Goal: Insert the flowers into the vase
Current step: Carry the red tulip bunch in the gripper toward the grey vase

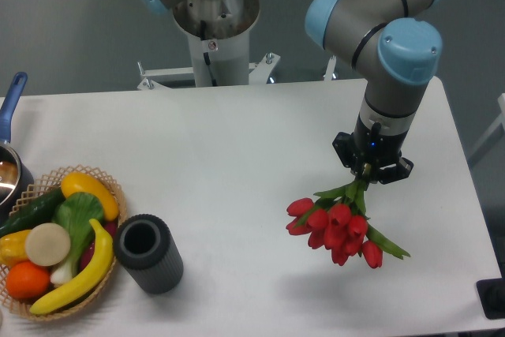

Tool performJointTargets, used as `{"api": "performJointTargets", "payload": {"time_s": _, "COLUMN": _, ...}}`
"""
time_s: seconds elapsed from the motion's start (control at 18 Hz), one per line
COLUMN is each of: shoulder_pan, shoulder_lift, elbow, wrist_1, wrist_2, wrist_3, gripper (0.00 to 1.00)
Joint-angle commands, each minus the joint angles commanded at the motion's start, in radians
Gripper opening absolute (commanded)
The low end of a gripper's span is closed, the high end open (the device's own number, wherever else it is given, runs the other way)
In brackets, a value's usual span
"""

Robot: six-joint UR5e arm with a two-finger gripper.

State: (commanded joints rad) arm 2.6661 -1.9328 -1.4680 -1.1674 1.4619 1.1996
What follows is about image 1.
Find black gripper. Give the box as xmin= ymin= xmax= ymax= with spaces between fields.
xmin=332 ymin=120 xmax=414 ymax=185

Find red tulip bouquet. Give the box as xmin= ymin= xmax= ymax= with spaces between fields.
xmin=286 ymin=179 xmax=410 ymax=269

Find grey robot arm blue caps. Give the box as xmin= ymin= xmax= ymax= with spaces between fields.
xmin=141 ymin=0 xmax=443 ymax=184

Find dark grey ribbed vase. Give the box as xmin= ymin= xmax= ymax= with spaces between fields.
xmin=113 ymin=214 xmax=184 ymax=294

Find black device at table edge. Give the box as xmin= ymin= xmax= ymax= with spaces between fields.
xmin=476 ymin=278 xmax=504 ymax=320

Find purple red vegetable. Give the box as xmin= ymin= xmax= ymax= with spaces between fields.
xmin=79 ymin=222 xmax=118 ymax=271

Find yellow banana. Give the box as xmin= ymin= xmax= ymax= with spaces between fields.
xmin=29 ymin=219 xmax=114 ymax=316

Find yellow squash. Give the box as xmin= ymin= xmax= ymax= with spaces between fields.
xmin=61 ymin=171 xmax=119 ymax=222

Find green bok choy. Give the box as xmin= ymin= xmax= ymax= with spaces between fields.
xmin=50 ymin=192 xmax=104 ymax=286

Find woven wicker basket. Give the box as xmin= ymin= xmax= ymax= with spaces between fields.
xmin=1 ymin=164 xmax=127 ymax=322

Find green cucumber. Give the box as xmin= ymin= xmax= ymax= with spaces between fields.
xmin=1 ymin=187 xmax=65 ymax=237

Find beige round disc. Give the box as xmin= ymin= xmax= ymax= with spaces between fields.
xmin=24 ymin=223 xmax=71 ymax=267

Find orange fruit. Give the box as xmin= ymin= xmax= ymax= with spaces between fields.
xmin=6 ymin=261 xmax=50 ymax=300

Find yellow bell pepper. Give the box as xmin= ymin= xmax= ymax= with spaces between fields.
xmin=1 ymin=230 xmax=31 ymax=267

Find white frame at right edge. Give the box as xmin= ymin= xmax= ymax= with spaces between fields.
xmin=467 ymin=93 xmax=504 ymax=169

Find white metal base frame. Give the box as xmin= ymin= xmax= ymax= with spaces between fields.
xmin=137 ymin=52 xmax=339 ymax=91

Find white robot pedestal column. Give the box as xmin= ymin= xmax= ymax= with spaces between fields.
xmin=173 ymin=0 xmax=260 ymax=88

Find blue handled saucepan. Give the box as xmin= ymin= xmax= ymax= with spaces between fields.
xmin=1 ymin=72 xmax=34 ymax=223

